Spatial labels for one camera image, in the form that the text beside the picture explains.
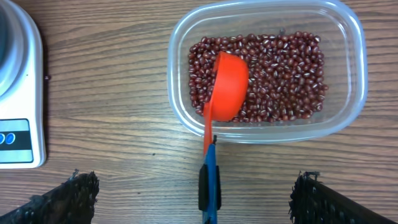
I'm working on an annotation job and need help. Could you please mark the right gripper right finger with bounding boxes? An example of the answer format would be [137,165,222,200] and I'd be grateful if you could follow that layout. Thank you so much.
[289,171,397,224]

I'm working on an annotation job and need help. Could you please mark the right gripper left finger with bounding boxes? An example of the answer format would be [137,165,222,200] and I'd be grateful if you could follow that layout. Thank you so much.
[1,170,100,224]

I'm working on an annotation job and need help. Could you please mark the orange measuring scoop blue handle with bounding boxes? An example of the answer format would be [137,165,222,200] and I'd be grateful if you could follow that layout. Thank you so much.
[198,52,249,224]

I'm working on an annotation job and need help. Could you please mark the white kitchen scale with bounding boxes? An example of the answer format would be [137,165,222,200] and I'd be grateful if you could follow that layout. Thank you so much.
[1,1,47,169]

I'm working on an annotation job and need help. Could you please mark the red beans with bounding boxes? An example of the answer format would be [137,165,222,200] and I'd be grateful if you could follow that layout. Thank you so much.
[188,31,329,123]

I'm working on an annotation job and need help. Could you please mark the clear plastic container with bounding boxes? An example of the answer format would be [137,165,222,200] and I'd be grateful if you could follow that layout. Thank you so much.
[167,0,368,144]

